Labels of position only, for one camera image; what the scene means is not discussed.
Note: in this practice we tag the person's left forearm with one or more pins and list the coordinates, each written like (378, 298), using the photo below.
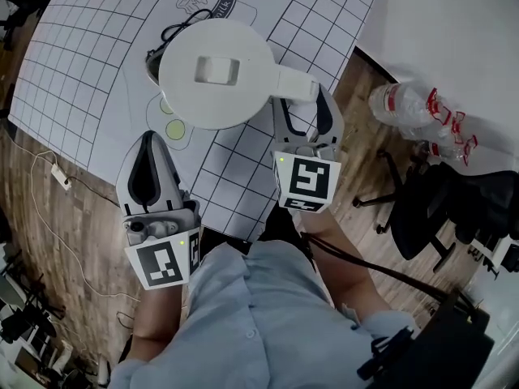
(158, 318)

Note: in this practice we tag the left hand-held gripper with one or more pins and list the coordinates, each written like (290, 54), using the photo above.
(162, 262)

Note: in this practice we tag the light blue shirt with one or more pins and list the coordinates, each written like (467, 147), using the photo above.
(259, 322)

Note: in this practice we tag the white power strip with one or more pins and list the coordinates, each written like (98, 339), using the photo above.
(61, 176)

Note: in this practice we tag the clear plastic bottle red label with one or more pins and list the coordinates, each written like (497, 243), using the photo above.
(446, 144)
(399, 103)

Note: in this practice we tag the black tripod stands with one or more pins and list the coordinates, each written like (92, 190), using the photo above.
(28, 318)

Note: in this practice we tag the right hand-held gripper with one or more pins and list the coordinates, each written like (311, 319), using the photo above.
(310, 178)

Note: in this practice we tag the person's right forearm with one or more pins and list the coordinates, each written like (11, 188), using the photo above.
(344, 266)

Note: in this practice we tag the white electric kettle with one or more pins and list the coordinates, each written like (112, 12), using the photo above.
(215, 95)

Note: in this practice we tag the white grid mat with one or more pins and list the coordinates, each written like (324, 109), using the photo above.
(81, 55)

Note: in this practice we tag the black office chair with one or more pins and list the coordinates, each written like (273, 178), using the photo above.
(446, 201)

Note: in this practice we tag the black waist pack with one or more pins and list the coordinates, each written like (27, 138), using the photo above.
(442, 347)

